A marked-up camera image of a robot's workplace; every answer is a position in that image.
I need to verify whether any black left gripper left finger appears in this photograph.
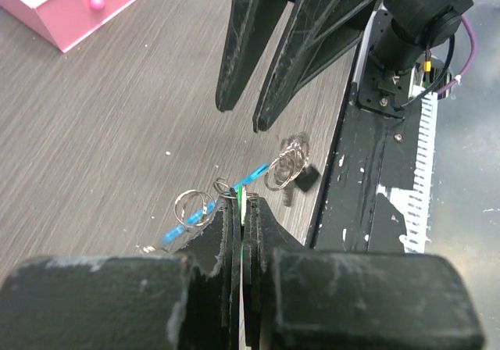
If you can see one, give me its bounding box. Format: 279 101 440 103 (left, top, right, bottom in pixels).
1 203 234 349

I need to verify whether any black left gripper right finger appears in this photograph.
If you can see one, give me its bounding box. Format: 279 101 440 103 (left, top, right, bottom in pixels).
244 198 484 349

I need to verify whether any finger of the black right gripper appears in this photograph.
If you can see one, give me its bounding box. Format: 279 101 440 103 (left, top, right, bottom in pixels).
216 0 296 112
252 0 380 132

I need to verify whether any blue key holder handle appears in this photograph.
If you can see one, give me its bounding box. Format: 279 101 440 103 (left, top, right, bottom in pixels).
162 163 270 246

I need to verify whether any black head key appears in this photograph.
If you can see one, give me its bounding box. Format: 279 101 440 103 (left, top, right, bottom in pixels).
282 165 320 207

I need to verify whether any green key tag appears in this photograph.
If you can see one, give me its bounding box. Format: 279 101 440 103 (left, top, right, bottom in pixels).
236 185 246 265

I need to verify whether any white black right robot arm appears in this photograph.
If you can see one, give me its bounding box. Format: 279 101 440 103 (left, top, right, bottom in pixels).
216 0 473 131

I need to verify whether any pink open drawer box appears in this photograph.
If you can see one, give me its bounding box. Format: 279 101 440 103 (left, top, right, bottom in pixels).
1 0 136 52

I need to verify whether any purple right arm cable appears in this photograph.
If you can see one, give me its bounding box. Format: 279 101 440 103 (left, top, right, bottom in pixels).
437 13 480 101

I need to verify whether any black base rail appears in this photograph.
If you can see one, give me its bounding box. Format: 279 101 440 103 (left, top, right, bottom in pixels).
305 11 423 252

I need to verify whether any white slotted cable duct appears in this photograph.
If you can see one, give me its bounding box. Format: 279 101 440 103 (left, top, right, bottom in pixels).
399 93 438 254

